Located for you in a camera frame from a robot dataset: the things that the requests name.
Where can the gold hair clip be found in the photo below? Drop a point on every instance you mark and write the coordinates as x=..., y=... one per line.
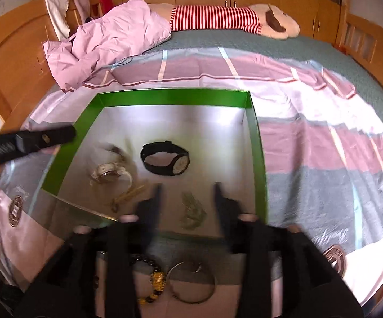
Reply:
x=130, y=194

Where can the small brown trinket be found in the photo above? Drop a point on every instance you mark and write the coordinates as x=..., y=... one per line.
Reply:
x=115, y=150

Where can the white garment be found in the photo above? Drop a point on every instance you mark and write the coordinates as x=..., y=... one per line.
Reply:
x=57, y=13

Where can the pink duvet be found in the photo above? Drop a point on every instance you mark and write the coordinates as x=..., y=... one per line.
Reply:
x=118, y=36

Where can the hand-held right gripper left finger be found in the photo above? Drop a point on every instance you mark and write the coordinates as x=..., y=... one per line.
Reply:
x=156, y=194

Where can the green box with silver inside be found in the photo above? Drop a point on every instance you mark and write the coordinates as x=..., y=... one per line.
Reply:
x=178, y=122

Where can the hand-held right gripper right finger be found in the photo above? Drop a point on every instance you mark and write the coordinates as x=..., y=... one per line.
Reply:
x=219, y=194

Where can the pink grey checked bedsheet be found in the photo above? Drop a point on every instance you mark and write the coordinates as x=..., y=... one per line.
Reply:
x=310, y=145

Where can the silver bangle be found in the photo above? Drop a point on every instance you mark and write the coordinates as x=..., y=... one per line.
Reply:
x=211, y=288

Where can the red striped plush toy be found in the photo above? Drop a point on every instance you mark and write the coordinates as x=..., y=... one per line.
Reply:
x=211, y=18

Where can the white wristwatch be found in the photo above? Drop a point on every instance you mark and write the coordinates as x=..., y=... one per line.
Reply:
x=107, y=172

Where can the curved wooden bed board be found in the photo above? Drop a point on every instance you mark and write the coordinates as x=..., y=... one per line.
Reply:
x=9, y=56

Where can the pink garment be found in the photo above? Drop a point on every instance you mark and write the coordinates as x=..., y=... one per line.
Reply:
x=79, y=5

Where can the slatted wooden bed board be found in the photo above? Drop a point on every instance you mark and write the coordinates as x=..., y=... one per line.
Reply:
x=367, y=39

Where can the black wristwatch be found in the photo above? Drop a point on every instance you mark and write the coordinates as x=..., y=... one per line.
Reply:
x=151, y=167

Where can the green quilted bedspread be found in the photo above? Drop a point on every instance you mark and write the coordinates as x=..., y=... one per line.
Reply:
x=277, y=48

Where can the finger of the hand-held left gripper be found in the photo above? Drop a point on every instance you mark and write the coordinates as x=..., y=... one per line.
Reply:
x=45, y=137

